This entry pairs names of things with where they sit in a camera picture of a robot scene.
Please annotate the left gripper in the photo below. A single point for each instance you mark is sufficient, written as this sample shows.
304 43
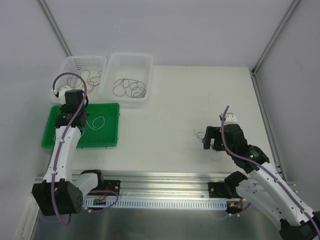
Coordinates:
72 107

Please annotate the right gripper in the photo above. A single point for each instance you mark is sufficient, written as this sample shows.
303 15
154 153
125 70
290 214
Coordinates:
208 137

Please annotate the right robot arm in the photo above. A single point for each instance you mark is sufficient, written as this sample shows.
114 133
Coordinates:
260 184

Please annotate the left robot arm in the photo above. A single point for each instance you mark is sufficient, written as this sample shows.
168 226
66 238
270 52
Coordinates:
58 194

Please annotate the left white perforated basket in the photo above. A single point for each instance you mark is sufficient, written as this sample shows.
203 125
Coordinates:
90 67

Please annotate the white perforated basket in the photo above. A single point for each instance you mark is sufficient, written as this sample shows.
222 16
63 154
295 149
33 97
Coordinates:
90 67
127 79

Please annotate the green plastic tray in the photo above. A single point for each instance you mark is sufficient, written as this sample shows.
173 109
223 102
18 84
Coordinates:
101 128

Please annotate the right white perforated basket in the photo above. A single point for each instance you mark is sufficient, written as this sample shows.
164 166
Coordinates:
127 79

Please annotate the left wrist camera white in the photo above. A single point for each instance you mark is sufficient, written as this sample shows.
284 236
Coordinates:
58 96

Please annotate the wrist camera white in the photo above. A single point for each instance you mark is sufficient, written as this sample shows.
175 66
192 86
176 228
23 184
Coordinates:
58 96
229 118

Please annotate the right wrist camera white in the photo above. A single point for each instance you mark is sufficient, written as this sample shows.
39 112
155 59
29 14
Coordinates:
229 118

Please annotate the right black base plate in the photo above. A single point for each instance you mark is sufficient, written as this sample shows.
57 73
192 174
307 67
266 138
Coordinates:
221 190

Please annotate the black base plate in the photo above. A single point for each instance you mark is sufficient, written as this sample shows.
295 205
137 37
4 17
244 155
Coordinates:
221 190
112 185

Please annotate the left aluminium frame post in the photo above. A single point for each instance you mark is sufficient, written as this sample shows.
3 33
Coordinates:
54 26

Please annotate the aluminium frame post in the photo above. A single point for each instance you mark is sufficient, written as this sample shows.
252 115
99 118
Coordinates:
54 26
271 44

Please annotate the aluminium mounting rail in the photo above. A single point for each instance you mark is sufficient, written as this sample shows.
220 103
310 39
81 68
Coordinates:
156 185

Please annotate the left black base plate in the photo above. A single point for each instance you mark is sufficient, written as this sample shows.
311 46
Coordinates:
112 185

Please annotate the white slotted cable duct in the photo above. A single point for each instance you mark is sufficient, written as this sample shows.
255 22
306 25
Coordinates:
175 204

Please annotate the right aluminium frame post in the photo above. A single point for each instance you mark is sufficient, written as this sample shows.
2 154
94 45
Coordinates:
271 44

